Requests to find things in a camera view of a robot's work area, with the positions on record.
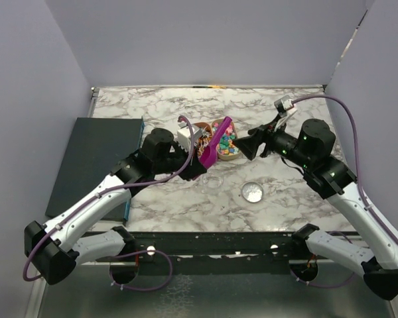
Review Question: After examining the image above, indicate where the clear glass jar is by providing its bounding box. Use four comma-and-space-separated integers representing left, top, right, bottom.
201, 174, 224, 193

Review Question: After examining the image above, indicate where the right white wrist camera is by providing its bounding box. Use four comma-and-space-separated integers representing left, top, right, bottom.
274, 95, 297, 131

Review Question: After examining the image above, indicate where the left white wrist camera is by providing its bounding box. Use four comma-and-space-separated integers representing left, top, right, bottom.
176, 126, 191, 152

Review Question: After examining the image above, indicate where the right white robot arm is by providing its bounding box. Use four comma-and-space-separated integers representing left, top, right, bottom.
233, 119, 398, 300

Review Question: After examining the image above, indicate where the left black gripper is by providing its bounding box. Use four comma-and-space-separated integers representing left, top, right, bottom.
154, 142, 208, 182

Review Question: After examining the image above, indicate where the pink tray of lollipops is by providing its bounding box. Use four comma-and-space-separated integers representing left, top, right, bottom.
194, 122, 214, 157

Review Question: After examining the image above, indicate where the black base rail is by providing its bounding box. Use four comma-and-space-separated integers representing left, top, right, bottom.
96, 231, 332, 276

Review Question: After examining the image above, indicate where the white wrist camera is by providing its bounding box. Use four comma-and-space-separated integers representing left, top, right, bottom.
274, 95, 297, 131
176, 126, 191, 152

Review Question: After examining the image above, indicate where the silver jar lid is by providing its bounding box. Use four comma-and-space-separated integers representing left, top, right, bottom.
241, 182, 263, 203

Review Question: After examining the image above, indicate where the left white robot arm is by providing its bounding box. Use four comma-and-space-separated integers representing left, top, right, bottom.
23, 129, 206, 285

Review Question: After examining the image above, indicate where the tan tray of star candies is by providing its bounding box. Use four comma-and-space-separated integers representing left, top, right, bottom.
216, 121, 241, 161

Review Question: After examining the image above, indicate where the purple plastic scoop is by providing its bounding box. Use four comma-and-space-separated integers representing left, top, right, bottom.
199, 117, 232, 169

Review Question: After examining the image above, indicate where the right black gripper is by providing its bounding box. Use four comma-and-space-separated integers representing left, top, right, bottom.
232, 113, 313, 170

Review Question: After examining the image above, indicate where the dark blue box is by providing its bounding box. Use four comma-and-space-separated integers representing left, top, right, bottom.
45, 118, 145, 218

